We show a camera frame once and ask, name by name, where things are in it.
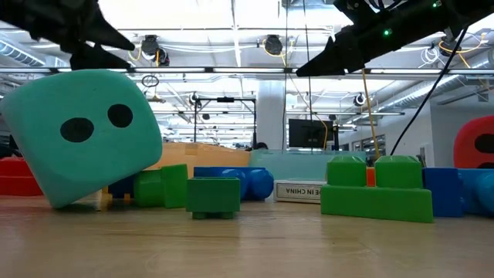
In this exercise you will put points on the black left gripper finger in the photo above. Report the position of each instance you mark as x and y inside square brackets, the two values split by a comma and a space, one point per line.
[108, 36]
[92, 60]

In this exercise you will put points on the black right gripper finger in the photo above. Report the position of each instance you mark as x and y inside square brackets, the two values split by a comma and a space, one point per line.
[353, 32]
[332, 63]

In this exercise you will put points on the teal foam die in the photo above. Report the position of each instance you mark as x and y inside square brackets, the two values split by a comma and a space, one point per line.
[85, 154]

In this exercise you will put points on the orange toy block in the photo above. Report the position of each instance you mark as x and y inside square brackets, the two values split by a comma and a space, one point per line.
[370, 177]

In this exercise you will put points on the dark blue toy block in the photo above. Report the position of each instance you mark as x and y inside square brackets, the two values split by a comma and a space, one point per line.
[121, 187]
[444, 193]

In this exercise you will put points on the grey-print playing card box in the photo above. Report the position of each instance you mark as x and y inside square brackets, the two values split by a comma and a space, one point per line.
[299, 191]

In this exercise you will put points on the yellow toy block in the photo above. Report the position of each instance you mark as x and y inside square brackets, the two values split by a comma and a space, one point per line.
[106, 197]

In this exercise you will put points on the red foam die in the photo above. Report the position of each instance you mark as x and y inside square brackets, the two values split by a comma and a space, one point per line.
[465, 154]

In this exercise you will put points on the red toy block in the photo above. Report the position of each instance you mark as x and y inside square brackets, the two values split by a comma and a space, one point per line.
[15, 177]

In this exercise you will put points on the green toy block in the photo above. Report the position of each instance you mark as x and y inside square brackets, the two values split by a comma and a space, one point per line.
[162, 185]

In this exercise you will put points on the large green two-stud block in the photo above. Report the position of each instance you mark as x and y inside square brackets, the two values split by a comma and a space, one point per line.
[376, 201]

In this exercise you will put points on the small dark green block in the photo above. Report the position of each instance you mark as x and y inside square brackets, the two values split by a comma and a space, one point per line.
[212, 195]

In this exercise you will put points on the light blue toy block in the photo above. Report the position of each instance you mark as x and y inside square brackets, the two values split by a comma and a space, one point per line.
[478, 191]

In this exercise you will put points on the black monitor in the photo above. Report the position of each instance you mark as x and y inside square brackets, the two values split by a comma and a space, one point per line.
[310, 133]

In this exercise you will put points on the teal translucent plastic bin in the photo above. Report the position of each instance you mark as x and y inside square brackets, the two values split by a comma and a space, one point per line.
[301, 164]

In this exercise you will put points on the person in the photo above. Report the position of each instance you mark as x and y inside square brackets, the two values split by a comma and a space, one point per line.
[261, 146]

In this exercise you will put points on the orange translucent plastic bin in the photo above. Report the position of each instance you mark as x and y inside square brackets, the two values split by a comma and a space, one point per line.
[216, 162]

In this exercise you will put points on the black background rig frame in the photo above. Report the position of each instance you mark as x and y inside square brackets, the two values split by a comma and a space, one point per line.
[225, 99]

